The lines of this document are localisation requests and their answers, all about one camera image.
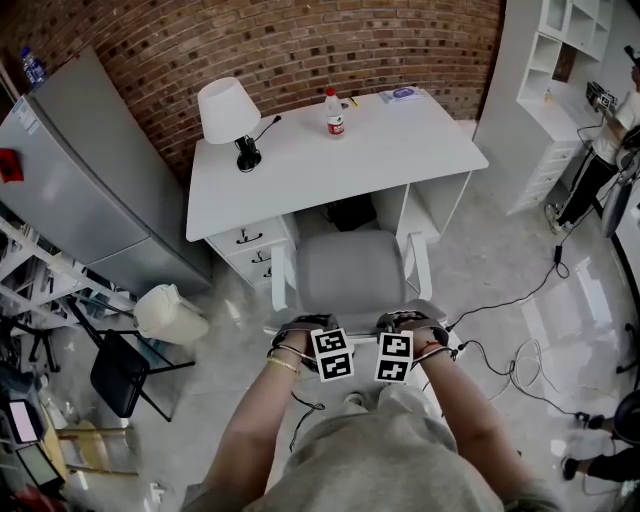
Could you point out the white desk with drawers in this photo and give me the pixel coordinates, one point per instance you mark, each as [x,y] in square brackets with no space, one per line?
[350,165]

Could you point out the light wooden stool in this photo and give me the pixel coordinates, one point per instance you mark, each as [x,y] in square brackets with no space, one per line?
[90,447]

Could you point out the person's grey shirt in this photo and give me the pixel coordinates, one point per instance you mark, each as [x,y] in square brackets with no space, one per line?
[380,465]

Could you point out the person's white shoe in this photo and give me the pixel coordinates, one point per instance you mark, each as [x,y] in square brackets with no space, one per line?
[355,398]

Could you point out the person's right hand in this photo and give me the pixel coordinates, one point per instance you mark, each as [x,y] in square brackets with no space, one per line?
[425,327]

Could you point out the white shelf cabinet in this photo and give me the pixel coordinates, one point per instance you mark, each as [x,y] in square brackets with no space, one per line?
[510,125]

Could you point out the white metal shelf rack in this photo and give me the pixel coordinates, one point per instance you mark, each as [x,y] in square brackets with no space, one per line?
[30,295]

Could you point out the silver refrigerator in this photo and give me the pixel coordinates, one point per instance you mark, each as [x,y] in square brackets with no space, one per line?
[75,190]

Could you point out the black bag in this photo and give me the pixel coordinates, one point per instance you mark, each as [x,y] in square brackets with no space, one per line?
[352,215]

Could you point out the black folding chair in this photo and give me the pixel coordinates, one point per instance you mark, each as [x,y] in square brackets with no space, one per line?
[117,375]

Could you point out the red paper decoration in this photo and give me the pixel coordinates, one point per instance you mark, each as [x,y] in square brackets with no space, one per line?
[11,165]

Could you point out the person's left forearm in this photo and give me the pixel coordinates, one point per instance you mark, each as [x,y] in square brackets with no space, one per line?
[250,425]

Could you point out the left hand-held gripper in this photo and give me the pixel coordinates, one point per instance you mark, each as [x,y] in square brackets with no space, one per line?
[332,355]

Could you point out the person's right forearm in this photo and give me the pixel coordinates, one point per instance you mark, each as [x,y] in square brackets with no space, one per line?
[470,425]

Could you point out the brown book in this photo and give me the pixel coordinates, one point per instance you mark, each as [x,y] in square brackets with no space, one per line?
[564,66]

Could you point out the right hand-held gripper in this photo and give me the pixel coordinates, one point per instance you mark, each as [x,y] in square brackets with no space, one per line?
[394,357]

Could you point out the white shade table lamp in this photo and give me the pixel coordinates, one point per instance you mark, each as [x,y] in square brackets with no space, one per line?
[225,110]

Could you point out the red label water bottle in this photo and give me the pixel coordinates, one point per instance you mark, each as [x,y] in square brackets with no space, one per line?
[335,117]

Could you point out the cream plastic trash bin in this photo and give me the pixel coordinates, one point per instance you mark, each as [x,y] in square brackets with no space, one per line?
[170,317]

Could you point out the person's left hand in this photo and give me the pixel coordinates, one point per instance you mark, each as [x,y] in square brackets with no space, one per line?
[300,330]

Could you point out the blue label water bottle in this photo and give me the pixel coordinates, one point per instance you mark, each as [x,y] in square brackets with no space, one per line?
[32,67]

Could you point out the pink screen laptop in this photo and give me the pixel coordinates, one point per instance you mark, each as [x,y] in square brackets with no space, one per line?
[25,421]

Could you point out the blue flat packet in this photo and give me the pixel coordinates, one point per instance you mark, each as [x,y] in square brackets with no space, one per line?
[404,95]

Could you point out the dark screen tablet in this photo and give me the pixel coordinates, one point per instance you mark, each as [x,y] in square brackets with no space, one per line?
[37,465]

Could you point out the thin silver bangle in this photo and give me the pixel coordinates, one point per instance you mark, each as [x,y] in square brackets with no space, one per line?
[292,351]

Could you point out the white and grey chair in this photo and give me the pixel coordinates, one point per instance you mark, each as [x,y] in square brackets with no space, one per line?
[350,270]

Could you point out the white extension socket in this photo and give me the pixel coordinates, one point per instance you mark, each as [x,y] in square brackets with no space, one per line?
[156,494]

